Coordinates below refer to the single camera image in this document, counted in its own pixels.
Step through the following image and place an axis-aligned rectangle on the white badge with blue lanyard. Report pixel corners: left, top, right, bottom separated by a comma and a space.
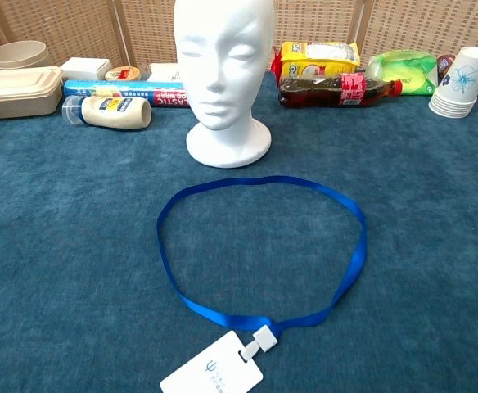
156, 175, 368, 393

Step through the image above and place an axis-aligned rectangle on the white foam mannequin head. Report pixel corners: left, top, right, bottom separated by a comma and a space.
173, 0, 276, 169

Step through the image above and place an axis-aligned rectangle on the cola bottle with red label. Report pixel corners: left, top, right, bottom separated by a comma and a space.
277, 72, 404, 110

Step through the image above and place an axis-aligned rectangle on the white plastic food package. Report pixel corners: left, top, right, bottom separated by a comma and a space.
146, 62, 180, 84

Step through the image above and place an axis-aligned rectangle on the mayonnaise squeeze bottle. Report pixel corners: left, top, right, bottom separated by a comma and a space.
61, 95, 153, 131

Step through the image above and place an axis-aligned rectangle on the yellow snack bag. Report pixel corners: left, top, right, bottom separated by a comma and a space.
271, 40, 362, 79

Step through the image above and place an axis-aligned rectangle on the blue plastic wrap box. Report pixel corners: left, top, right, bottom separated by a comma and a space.
63, 79, 192, 109

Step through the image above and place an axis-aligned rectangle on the round tin with red label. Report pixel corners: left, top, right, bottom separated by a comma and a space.
104, 65, 142, 83

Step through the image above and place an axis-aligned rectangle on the teal table cloth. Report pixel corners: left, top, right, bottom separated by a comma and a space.
0, 69, 478, 393

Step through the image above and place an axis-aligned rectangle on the small white box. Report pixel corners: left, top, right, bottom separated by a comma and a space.
60, 56, 113, 82

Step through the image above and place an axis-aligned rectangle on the green wet wipes pack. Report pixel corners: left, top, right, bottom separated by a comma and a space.
364, 49, 440, 97

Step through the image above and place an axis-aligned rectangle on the beige lidded food container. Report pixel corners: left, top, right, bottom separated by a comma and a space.
0, 65, 65, 121

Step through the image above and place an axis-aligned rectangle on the wicker folding screen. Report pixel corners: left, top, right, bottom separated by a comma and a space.
0, 0, 478, 75

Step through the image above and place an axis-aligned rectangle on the white paper cup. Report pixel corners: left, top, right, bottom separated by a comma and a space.
428, 46, 478, 120

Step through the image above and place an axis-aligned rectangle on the beige round bowl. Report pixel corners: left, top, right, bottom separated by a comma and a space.
0, 40, 54, 71

